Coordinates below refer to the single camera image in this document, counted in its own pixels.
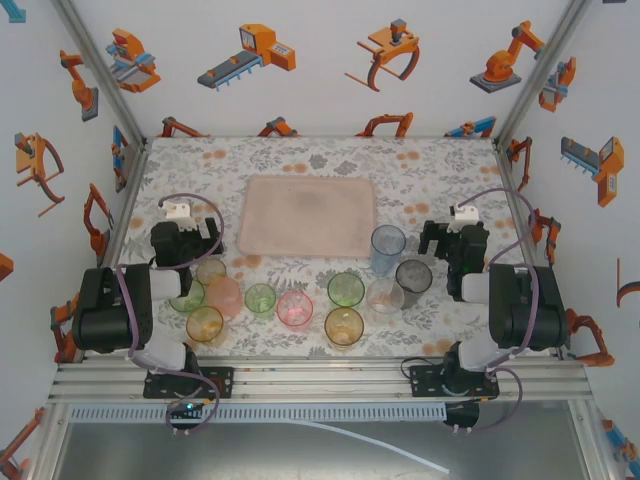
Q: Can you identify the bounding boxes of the amber faceted plastic glass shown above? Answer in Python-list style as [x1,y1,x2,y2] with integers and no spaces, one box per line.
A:
[185,305,227,345]
[323,306,365,350]

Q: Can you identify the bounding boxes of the aluminium frame base rails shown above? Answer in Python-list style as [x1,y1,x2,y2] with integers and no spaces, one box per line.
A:
[47,355,594,404]

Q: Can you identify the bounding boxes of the white slotted cable duct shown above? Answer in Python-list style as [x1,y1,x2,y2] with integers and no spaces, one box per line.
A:
[67,403,448,423]

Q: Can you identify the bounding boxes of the small green plastic glass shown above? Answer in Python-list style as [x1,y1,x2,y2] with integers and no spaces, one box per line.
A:
[243,283,278,321]

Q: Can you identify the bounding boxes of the pink rectangular tray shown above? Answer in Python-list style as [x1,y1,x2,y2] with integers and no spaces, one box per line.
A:
[235,174,378,259]

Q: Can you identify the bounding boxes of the blue plastic glass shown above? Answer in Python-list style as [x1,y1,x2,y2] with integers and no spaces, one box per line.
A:
[369,224,408,277]

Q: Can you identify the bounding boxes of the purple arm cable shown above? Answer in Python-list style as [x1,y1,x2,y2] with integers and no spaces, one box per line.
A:
[452,187,542,435]
[115,192,225,439]

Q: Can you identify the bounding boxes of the clear plastic glass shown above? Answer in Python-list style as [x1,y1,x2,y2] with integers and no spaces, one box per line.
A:
[365,277,405,315]

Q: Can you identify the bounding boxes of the grey plastic glass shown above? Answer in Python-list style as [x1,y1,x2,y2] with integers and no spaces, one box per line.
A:
[395,258,434,310]

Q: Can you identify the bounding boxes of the pink plastic glass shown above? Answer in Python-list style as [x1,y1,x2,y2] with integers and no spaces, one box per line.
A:
[275,290,315,332]

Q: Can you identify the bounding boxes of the aluminium table side rail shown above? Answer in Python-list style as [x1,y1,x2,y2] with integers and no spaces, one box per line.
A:
[493,139,541,269]
[97,139,151,269]

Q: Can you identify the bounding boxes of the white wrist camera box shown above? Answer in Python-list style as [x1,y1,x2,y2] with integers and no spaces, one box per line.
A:
[160,199,195,232]
[448,203,481,234]

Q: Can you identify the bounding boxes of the thin black cable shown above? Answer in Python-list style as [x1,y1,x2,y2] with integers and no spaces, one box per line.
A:
[399,357,451,381]

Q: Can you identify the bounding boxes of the salmon textured plastic glass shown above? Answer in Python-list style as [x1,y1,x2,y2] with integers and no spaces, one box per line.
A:
[206,276,244,319]

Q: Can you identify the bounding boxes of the floral tablecloth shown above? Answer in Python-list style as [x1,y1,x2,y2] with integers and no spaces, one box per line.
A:
[82,135,564,359]

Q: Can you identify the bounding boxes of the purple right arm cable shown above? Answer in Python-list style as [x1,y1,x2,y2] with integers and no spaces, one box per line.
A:
[452,187,542,435]

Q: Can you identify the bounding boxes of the black connector box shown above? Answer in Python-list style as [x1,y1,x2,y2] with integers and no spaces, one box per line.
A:
[442,402,481,429]

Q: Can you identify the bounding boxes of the aluminium frame post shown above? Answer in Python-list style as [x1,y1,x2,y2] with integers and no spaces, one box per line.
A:
[493,0,594,147]
[51,0,149,147]

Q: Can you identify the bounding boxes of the circuit board with green light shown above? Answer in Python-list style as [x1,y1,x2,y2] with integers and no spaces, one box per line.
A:
[167,399,209,419]

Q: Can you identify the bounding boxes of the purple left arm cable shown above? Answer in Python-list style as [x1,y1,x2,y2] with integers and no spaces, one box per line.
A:
[115,192,225,439]

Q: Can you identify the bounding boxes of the amber smooth plastic glass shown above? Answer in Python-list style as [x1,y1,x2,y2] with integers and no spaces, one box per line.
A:
[194,257,228,287]

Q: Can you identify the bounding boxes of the grey metal panel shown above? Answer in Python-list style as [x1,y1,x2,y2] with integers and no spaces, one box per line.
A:
[49,421,594,480]

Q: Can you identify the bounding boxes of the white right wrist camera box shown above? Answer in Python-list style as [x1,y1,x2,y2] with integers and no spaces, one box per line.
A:
[448,203,481,234]

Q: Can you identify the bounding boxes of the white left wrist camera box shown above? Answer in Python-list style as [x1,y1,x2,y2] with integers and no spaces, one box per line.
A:
[160,199,195,232]

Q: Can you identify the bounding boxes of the white plastic tube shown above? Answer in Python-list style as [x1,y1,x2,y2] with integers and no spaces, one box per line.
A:
[288,419,450,476]

